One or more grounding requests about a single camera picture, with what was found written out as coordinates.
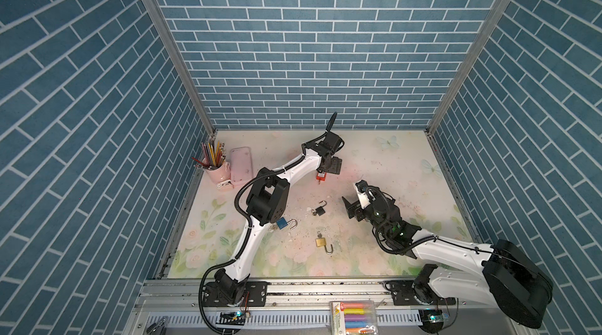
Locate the coloured pencils bundle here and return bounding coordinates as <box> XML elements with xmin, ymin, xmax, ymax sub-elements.
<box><xmin>191</xmin><ymin>141</ymin><xmax>226</xmax><ymax>170</ymax></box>

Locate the red padlock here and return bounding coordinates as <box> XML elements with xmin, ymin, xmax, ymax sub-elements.
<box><xmin>316</xmin><ymin>171</ymin><xmax>327</xmax><ymax>184</ymax></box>

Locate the aluminium corner post left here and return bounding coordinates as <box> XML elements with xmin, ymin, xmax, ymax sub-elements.
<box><xmin>141</xmin><ymin>0</ymin><xmax>216</xmax><ymax>139</ymax></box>

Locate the marker pen box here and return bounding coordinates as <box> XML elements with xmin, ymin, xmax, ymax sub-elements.
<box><xmin>330</xmin><ymin>300</ymin><xmax>379</xmax><ymax>335</ymax></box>

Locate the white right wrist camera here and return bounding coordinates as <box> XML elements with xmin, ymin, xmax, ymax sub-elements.
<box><xmin>355</xmin><ymin>180</ymin><xmax>371</xmax><ymax>209</ymax></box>

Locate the blue padlock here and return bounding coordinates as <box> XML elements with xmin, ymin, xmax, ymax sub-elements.
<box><xmin>276</xmin><ymin>217</ymin><xmax>298</xmax><ymax>229</ymax></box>

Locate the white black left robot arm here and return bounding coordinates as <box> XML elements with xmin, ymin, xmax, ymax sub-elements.
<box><xmin>209</xmin><ymin>113</ymin><xmax>344</xmax><ymax>305</ymax></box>

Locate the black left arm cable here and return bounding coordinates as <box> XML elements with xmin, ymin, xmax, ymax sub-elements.
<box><xmin>197</xmin><ymin>137</ymin><xmax>330</xmax><ymax>335</ymax></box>

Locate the pink pencil case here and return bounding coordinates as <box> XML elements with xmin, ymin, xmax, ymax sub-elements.
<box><xmin>230</xmin><ymin>146</ymin><xmax>254</xmax><ymax>189</ymax></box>

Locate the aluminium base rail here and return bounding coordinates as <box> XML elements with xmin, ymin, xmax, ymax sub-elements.
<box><xmin>123</xmin><ymin>278</ymin><xmax>534</xmax><ymax>334</ymax></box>

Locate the pink pencil cup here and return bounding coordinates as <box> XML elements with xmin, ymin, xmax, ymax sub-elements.
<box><xmin>205</xmin><ymin>161</ymin><xmax>234</xmax><ymax>192</ymax></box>

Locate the black padlock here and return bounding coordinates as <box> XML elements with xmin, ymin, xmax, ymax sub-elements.
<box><xmin>311</xmin><ymin>200</ymin><xmax>328</xmax><ymax>216</ymax></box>

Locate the brass padlock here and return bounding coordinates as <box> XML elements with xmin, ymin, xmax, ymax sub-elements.
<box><xmin>315</xmin><ymin>233</ymin><xmax>334</xmax><ymax>254</ymax></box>

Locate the aluminium corner post right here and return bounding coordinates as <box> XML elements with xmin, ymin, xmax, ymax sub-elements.
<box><xmin>426</xmin><ymin>0</ymin><xmax>511</xmax><ymax>137</ymax></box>

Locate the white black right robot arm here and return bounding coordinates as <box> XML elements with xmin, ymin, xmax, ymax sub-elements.
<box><xmin>344</xmin><ymin>181</ymin><xmax>553</xmax><ymax>329</ymax></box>

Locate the aluminium corner post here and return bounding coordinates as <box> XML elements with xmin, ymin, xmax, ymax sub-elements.
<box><xmin>141</xmin><ymin>0</ymin><xmax>216</xmax><ymax>139</ymax></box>
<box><xmin>426</xmin><ymin>0</ymin><xmax>511</xmax><ymax>137</ymax></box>

